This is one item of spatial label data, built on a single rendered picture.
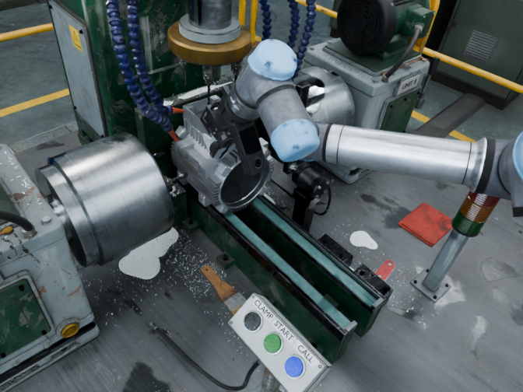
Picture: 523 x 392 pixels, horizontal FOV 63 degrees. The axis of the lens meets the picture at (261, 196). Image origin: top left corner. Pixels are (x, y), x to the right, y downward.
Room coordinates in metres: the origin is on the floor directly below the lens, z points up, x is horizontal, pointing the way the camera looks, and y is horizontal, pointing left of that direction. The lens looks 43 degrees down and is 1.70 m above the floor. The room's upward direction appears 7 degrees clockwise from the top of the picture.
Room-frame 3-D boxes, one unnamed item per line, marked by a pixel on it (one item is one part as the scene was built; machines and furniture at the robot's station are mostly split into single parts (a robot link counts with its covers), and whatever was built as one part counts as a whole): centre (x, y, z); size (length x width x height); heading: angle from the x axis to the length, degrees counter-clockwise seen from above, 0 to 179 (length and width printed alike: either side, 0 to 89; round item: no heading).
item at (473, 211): (0.71, -0.47, 1.10); 0.06 x 0.06 x 0.04
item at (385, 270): (0.73, -0.35, 0.81); 0.09 x 0.03 x 0.02; 144
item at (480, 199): (0.71, -0.47, 1.14); 0.06 x 0.06 x 0.04
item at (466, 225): (0.71, -0.47, 1.05); 0.06 x 0.06 x 0.04
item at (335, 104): (1.11, -0.11, 1.04); 0.41 x 0.25 x 0.25; 136
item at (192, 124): (0.89, 0.14, 1.11); 0.12 x 0.11 x 0.07; 44
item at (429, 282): (0.71, -0.47, 1.01); 0.08 x 0.08 x 0.42; 46
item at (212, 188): (0.86, 0.11, 1.01); 0.20 x 0.19 x 0.19; 44
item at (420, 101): (1.33, -0.47, 1.07); 0.08 x 0.07 x 0.20; 46
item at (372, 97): (1.30, -0.29, 0.99); 0.35 x 0.31 x 0.37; 136
